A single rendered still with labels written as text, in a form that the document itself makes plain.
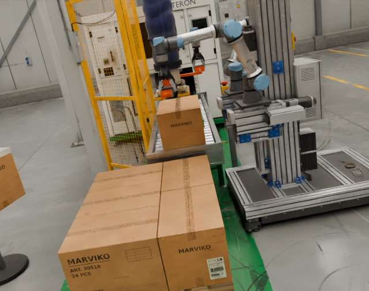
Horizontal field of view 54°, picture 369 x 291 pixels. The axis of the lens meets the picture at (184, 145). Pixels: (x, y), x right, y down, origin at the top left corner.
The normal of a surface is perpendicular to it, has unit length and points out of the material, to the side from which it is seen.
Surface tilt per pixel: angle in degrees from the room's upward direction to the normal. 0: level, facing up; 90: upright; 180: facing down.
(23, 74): 90
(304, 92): 90
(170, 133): 90
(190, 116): 90
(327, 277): 0
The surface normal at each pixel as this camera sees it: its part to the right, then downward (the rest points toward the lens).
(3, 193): 0.93, -0.04
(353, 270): -0.17, -0.93
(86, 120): 0.02, 0.33
